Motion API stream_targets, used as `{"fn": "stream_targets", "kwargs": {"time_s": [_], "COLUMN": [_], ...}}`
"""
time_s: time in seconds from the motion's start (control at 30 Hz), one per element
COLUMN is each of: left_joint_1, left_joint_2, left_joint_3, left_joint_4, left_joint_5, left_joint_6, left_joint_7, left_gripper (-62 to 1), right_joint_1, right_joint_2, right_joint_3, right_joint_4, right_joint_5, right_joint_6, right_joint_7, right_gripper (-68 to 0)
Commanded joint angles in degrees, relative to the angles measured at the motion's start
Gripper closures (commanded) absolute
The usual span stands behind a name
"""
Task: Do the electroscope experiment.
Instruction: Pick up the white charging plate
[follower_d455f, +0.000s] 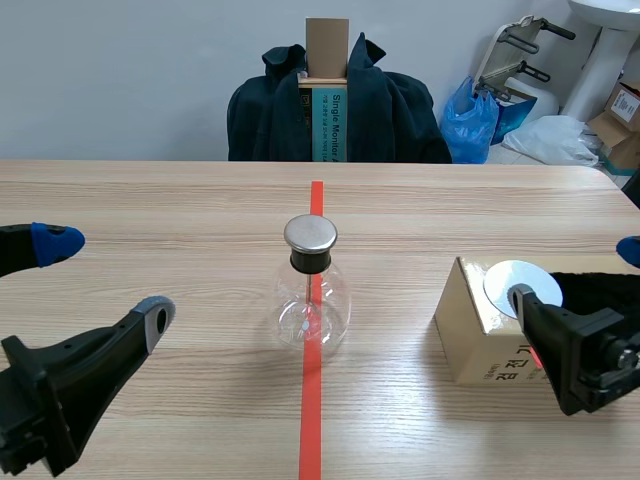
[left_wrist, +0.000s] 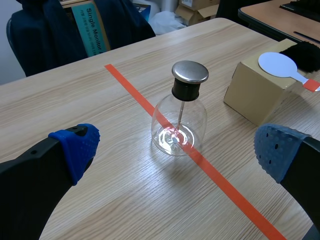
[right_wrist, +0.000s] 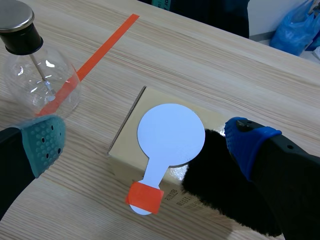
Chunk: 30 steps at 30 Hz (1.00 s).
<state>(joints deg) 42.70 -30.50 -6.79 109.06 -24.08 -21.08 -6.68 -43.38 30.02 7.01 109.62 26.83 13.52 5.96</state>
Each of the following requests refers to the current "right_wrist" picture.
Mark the teal and brown carton box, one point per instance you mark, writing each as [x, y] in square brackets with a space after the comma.
[160, 3]

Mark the brown cardboard box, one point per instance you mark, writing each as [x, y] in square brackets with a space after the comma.
[130, 150]

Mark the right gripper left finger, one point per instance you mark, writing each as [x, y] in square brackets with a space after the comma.
[37, 145]

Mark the clear glass flask black stopper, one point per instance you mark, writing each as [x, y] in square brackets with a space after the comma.
[20, 40]

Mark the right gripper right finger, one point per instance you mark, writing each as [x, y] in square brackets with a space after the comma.
[287, 180]

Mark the black fur patch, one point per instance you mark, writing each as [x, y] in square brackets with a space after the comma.
[212, 175]

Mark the blue plastic bag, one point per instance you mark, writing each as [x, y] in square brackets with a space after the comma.
[290, 32]

